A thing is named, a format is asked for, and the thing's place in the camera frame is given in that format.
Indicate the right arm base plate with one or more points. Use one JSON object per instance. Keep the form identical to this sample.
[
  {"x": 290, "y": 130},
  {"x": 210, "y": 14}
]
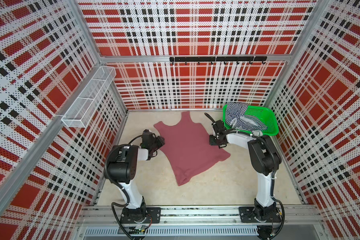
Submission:
[{"x": 246, "y": 213}]

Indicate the black hook rail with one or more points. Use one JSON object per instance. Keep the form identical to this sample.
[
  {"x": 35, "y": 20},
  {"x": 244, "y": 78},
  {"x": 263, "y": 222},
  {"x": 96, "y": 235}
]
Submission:
[{"x": 249, "y": 59}]

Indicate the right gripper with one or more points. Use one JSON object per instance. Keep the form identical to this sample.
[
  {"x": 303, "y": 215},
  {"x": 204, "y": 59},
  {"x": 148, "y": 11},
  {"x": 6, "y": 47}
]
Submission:
[{"x": 212, "y": 142}]

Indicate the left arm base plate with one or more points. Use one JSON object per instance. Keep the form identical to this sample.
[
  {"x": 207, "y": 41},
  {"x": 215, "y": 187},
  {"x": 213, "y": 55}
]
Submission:
[{"x": 140, "y": 216}]

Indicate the maroon tank top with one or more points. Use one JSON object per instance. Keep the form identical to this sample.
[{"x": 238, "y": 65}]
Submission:
[{"x": 188, "y": 149}]

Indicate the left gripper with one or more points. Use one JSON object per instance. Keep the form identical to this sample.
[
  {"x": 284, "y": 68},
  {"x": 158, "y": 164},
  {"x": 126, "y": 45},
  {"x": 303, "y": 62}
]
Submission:
[{"x": 160, "y": 141}]

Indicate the striped tank top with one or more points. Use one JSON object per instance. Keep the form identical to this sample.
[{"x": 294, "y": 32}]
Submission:
[{"x": 236, "y": 118}]

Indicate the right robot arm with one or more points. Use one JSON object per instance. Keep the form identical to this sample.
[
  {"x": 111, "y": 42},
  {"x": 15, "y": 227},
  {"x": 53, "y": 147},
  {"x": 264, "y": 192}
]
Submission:
[{"x": 264, "y": 159}]

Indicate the aluminium front rail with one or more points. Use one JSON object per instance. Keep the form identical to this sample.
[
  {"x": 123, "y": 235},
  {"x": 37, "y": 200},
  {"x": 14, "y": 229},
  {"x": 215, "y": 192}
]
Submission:
[{"x": 201, "y": 215}]

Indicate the green plastic basket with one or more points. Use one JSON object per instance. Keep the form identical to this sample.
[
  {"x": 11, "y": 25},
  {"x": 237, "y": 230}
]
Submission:
[{"x": 265, "y": 115}]

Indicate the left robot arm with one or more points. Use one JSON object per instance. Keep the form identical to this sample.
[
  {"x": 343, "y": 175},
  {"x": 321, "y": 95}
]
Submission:
[{"x": 121, "y": 168}]

